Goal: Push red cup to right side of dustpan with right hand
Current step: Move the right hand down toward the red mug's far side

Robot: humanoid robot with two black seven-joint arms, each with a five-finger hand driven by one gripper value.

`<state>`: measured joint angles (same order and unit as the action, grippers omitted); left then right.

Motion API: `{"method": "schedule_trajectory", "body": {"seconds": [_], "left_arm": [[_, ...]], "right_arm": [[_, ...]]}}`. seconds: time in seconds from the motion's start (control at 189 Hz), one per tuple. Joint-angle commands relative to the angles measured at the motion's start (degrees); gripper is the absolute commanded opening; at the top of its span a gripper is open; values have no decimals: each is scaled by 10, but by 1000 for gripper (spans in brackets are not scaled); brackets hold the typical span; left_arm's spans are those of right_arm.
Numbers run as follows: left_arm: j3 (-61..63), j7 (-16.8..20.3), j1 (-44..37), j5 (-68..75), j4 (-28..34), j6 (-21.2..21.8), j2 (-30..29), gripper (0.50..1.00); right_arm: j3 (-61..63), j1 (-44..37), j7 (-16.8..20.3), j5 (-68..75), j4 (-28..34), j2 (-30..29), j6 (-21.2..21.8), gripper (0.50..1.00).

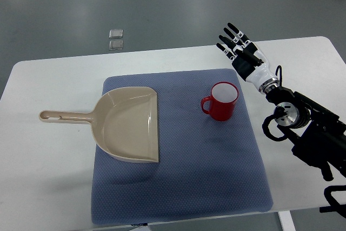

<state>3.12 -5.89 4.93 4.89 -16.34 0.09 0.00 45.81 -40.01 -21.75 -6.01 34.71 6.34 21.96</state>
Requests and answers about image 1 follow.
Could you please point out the blue-grey textured mat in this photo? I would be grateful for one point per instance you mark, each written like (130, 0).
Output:
(206, 168)

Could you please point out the beige plastic dustpan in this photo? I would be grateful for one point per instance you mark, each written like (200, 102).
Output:
(124, 123)

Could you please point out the upper metal floor plate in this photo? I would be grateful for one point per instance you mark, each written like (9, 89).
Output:
(115, 33)

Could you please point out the lower metal floor plate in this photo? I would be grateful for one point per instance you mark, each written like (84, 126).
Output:
(116, 44)

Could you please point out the metal floor plate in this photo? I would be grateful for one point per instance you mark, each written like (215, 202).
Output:
(115, 33)
(116, 44)

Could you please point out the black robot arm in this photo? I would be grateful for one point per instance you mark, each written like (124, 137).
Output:
(317, 134)

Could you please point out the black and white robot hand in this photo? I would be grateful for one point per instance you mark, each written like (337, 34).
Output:
(248, 61)

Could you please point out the red cup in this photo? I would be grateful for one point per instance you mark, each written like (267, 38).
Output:
(221, 102)

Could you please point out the white table leg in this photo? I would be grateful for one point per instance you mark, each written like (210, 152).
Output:
(286, 221)

